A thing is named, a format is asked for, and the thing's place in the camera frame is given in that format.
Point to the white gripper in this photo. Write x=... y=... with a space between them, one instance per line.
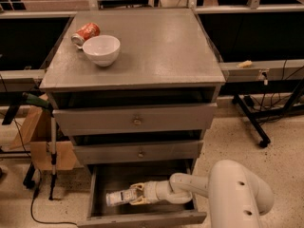
x=151 y=191

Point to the blue plastic bottle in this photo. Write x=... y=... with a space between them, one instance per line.
x=121 y=197

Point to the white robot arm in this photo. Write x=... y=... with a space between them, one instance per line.
x=237 y=197

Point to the grey open bottom drawer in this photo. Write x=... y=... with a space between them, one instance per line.
x=111 y=177

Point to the grey middle drawer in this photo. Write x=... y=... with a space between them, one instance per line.
x=137 y=152

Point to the grey top drawer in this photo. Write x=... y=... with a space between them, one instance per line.
x=134 y=119

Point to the grey drawer cabinet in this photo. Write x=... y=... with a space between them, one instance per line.
x=165 y=59

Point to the brown cardboard box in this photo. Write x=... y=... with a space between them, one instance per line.
x=35 y=133

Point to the white ceramic bowl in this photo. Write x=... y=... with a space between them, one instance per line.
x=102 y=50

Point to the small yellow foam piece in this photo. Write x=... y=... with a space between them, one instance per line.
x=244 y=64

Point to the red soda can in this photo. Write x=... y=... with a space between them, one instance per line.
x=84 y=33

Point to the black wheeled stand leg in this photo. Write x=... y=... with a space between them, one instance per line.
x=291 y=108

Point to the grey metal rail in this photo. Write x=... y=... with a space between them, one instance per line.
x=263 y=70

